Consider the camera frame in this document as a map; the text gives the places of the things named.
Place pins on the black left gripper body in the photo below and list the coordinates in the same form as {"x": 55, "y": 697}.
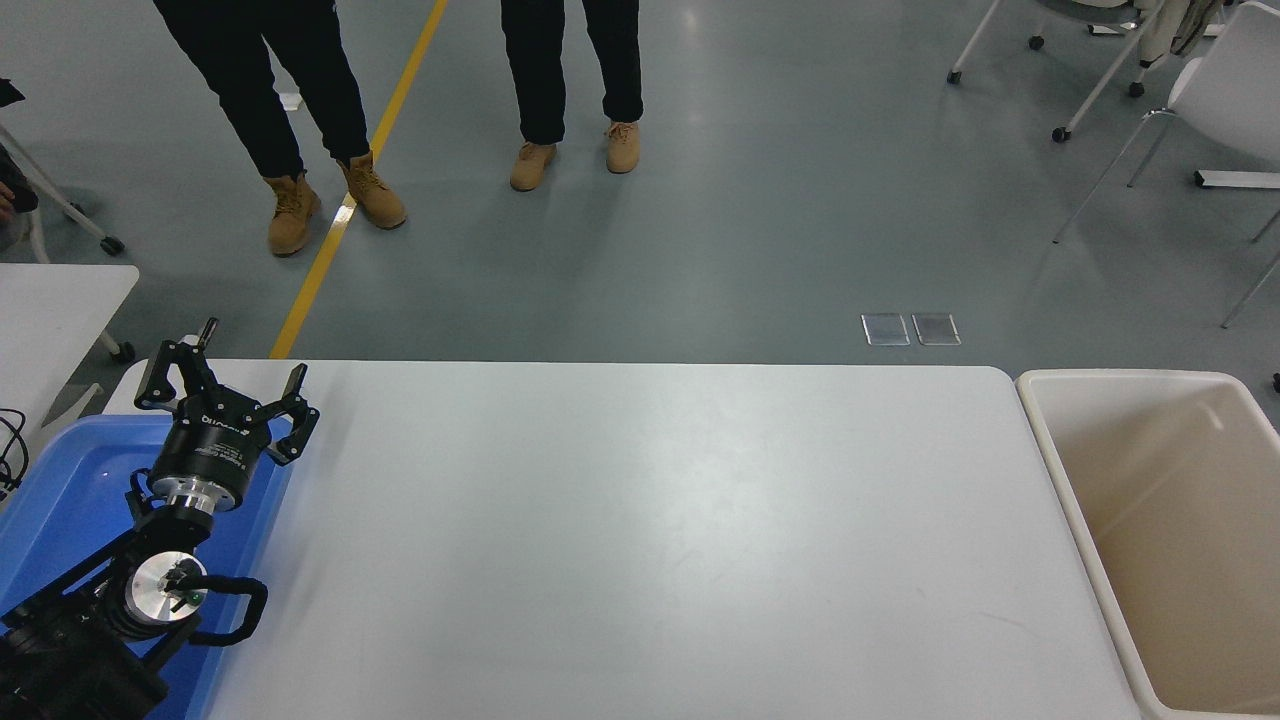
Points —
{"x": 210, "y": 450}

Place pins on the blue plastic tray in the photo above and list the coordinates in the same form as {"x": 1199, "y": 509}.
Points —
{"x": 70, "y": 480}

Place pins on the white side table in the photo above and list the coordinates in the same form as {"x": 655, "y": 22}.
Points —
{"x": 50, "y": 310}

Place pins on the white-framed rolling chair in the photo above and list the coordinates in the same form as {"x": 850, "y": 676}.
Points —
{"x": 50, "y": 195}

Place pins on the person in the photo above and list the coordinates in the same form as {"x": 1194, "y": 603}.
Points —
{"x": 540, "y": 60}
{"x": 250, "y": 80}
{"x": 15, "y": 190}

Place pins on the clear floor plate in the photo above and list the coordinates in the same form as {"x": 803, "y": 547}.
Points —
{"x": 936, "y": 329}
{"x": 886, "y": 330}

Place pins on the large pale bin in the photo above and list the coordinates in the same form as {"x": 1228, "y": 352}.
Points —
{"x": 1150, "y": 520}

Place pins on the rolling chair with casters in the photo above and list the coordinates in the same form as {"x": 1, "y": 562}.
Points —
{"x": 1100, "y": 85}

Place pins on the white chair base bar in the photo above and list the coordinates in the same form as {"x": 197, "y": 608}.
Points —
{"x": 1235, "y": 179}

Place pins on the beige hanging jacket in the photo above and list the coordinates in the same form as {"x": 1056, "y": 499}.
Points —
{"x": 1185, "y": 25}

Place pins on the white shell chair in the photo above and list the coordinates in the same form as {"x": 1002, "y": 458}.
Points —
{"x": 1235, "y": 90}

